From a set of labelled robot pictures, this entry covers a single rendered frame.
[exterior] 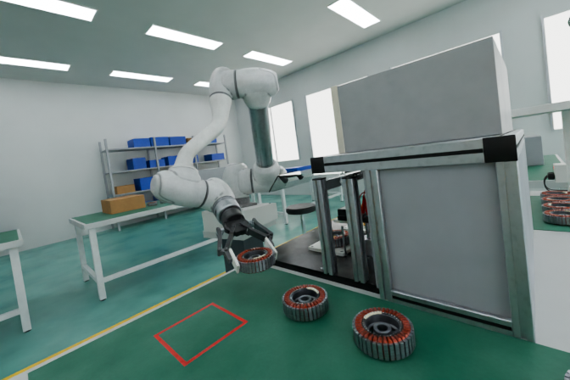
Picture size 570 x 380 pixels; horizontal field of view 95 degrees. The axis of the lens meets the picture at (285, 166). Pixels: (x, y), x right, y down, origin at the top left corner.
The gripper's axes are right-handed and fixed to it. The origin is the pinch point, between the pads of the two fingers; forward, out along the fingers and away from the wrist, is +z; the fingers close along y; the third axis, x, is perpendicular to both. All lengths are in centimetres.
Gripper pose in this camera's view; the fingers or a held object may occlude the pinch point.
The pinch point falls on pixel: (254, 258)
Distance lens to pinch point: 81.1
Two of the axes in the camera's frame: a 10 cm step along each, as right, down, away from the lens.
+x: 1.3, -8.8, -4.6
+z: 5.1, 4.6, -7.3
